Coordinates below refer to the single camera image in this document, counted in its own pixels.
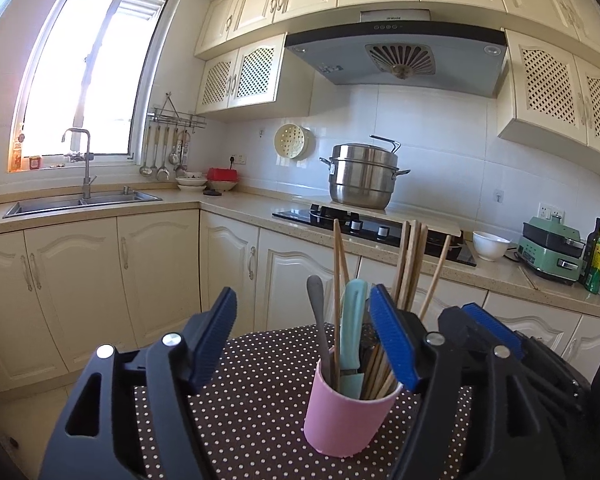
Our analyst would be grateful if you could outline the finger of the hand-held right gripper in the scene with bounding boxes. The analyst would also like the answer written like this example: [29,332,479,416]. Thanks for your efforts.
[437,304,497,357]
[461,302,527,362]

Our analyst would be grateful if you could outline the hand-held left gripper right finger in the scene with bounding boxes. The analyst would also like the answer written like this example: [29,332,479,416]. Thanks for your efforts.
[369,283,572,480]

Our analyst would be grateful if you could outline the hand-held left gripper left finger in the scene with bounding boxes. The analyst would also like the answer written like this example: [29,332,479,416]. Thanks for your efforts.
[40,286,239,480]

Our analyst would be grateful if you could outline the light blue knife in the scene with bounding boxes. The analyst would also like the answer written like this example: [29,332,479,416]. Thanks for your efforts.
[339,280,369,401]

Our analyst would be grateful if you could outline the group of wooden chopsticks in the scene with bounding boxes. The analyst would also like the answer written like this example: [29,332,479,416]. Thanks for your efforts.
[333,218,453,401]

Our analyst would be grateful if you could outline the metal spoon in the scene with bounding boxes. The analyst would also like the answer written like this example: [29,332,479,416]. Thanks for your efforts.
[307,275,338,393]

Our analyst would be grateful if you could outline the pink cup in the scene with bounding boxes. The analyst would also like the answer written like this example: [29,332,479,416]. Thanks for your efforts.
[303,345,405,458]

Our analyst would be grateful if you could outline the pair of dark chopsticks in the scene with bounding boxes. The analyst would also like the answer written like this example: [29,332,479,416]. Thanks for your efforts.
[519,264,540,292]

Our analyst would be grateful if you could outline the white ceramic bowl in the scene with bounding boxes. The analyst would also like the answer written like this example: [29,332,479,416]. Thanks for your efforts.
[472,230,512,262]

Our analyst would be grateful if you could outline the brown polka dot tablecloth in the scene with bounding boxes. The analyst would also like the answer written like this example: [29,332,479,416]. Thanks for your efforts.
[130,324,473,480]

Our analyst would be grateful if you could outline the green electric cooker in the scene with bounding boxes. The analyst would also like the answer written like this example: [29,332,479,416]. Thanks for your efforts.
[516,212,587,283]

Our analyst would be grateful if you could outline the yellow green bottle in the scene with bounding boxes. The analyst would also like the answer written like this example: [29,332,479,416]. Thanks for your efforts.
[584,228,600,295]

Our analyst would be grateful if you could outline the dark green glass bottle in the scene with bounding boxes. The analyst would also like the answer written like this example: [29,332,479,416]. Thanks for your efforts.
[581,217,600,286]

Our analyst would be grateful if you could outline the black gas stove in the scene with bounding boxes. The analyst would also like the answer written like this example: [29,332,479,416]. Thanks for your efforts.
[272,204,477,267]

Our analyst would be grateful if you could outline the stack of white plates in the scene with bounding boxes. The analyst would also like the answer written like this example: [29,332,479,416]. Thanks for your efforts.
[175,171,208,192]

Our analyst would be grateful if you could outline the stainless steel steamer pot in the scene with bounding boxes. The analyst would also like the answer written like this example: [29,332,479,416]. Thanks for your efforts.
[320,135,412,211]

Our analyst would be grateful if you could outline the metal ladle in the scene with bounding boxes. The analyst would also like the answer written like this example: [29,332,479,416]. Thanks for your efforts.
[139,125,154,177]
[156,126,171,182]

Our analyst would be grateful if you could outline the hanging kitchen tool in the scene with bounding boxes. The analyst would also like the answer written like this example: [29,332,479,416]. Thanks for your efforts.
[176,129,191,177]

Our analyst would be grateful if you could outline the metal faucet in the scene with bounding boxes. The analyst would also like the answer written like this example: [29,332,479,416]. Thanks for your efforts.
[61,128,98,200]

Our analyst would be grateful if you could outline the cream perforated steamer plate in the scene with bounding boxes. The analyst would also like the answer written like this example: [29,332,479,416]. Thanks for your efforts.
[273,123,312,161]

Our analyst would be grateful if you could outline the stainless steel sink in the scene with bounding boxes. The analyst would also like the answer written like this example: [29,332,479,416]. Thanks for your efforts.
[2,190,163,219]

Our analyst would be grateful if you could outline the cream lattice door cabinet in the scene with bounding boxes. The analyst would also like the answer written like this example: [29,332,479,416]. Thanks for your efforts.
[196,32,315,121]
[496,29,600,178]

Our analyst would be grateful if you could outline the grey range hood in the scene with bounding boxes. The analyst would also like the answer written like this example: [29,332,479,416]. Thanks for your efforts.
[284,9,509,99]

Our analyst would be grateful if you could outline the kitchen window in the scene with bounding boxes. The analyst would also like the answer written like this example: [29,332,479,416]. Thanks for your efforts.
[7,0,173,173]

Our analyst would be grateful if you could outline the metal wall rack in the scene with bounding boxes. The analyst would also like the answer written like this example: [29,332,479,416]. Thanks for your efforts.
[146,92,207,128]

